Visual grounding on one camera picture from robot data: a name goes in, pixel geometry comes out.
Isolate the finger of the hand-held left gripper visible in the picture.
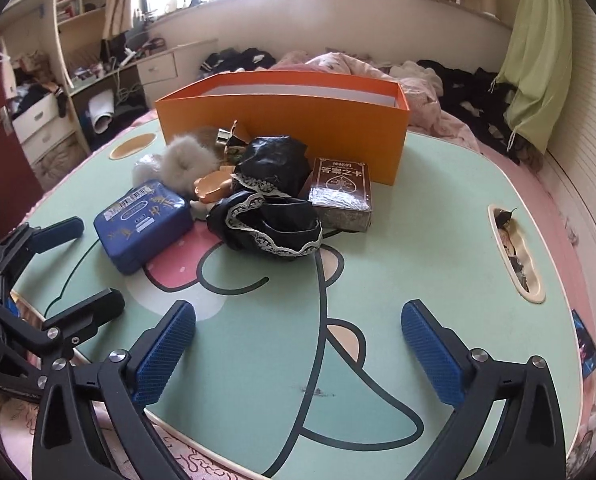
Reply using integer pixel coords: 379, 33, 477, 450
0, 287, 126, 396
0, 216, 85, 306

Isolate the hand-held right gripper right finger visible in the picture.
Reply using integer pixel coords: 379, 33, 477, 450
400, 299, 568, 480

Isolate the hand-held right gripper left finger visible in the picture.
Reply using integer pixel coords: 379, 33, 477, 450
30, 300, 199, 480

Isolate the blue tin box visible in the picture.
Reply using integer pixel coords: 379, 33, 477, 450
94, 180, 195, 275

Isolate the clear plastic wrap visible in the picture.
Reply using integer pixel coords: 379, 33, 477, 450
132, 154, 168, 186

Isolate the grey fluffy pompom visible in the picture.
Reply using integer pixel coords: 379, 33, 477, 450
165, 137, 220, 195

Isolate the orange toy figurine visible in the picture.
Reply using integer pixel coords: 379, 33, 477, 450
192, 169, 239, 207

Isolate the black lace-trimmed cloth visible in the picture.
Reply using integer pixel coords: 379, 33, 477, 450
206, 191, 325, 262

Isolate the brown card box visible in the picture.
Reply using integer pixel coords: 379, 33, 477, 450
308, 156, 374, 233

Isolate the black shiny pouch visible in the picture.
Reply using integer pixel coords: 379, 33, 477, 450
232, 135, 313, 200

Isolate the orange cardboard box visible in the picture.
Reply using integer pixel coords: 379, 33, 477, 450
155, 71, 411, 187

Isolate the white drawer unit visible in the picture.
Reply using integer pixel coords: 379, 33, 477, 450
10, 95, 76, 161

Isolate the green cartoon lap desk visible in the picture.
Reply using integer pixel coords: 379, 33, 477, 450
8, 110, 586, 480

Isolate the white rolled sheet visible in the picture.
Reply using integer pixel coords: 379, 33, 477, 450
87, 89, 116, 133

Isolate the black smartphone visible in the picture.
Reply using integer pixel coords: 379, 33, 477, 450
572, 310, 596, 381

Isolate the white bedside desk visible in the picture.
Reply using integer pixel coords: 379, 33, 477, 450
68, 37, 219, 156

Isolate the white bookshelf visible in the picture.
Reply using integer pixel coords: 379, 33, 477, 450
0, 0, 114, 161

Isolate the beige curtain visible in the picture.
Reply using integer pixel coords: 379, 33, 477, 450
103, 0, 146, 41

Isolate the white slatted panel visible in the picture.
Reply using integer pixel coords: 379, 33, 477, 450
543, 55, 596, 271

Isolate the small black clothes pile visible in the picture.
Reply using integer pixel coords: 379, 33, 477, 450
198, 47, 279, 73

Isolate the large black clothes pile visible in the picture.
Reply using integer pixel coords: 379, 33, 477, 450
418, 59, 524, 166

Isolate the pink floral duvet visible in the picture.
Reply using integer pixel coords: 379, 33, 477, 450
270, 50, 481, 153

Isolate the light green hanging garment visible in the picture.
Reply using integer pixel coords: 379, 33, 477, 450
495, 0, 574, 156

